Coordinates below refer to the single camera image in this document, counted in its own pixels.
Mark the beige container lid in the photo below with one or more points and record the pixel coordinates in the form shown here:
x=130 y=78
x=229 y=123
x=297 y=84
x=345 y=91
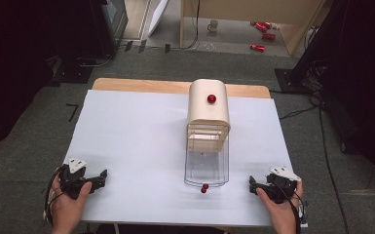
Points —
x=207 y=107

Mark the person's right hand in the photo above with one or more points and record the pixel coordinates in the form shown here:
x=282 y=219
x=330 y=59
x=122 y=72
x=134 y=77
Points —
x=281 y=213

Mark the person's left hand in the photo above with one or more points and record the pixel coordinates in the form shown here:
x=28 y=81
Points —
x=66 y=208

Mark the person's dark clothing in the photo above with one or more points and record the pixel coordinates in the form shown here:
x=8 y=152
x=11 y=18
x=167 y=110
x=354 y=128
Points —
x=159 y=229

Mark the black stand base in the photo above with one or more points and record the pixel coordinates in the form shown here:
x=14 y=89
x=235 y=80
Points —
x=287 y=81

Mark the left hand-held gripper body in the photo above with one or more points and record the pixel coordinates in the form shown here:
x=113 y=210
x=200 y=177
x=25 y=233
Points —
x=72 y=182

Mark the red can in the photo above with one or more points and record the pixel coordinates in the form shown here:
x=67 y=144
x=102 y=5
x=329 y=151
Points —
x=257 y=47
x=268 y=36
x=261 y=26

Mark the light wooden shelf unit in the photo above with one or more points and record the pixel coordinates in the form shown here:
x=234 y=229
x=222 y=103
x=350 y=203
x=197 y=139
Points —
x=240 y=9

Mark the white table cover sheet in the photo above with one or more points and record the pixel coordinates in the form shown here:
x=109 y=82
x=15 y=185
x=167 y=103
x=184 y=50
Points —
x=136 y=146

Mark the white board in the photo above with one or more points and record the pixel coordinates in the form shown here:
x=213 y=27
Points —
x=157 y=14

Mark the clear drawer with red knob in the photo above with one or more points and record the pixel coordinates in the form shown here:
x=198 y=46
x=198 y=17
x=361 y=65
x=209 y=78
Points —
x=206 y=159

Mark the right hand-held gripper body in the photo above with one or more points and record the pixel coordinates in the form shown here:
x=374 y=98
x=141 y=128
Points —
x=281 y=185

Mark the beige mug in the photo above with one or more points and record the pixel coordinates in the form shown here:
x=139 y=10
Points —
x=212 y=26

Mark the black stand with flat base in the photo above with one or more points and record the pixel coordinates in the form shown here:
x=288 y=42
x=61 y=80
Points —
x=73 y=73

